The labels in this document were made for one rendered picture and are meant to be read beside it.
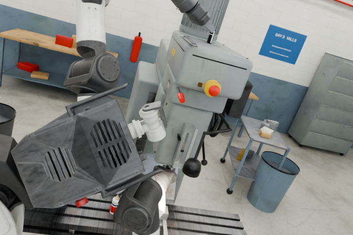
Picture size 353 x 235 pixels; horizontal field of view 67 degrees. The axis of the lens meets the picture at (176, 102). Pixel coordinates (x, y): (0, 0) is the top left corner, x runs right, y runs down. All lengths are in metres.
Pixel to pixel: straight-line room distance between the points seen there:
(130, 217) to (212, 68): 0.55
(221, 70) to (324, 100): 5.26
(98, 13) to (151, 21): 4.46
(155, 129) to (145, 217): 0.27
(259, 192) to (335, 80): 3.27
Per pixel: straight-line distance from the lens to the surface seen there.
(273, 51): 6.06
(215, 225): 1.70
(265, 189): 3.56
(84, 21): 0.89
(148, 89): 1.58
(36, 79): 5.15
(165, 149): 1.22
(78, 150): 0.71
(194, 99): 1.09
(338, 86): 6.22
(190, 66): 0.95
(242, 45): 5.76
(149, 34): 5.37
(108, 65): 0.82
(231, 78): 1.00
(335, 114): 6.45
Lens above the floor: 1.99
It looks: 19 degrees down
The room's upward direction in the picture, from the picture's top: 17 degrees clockwise
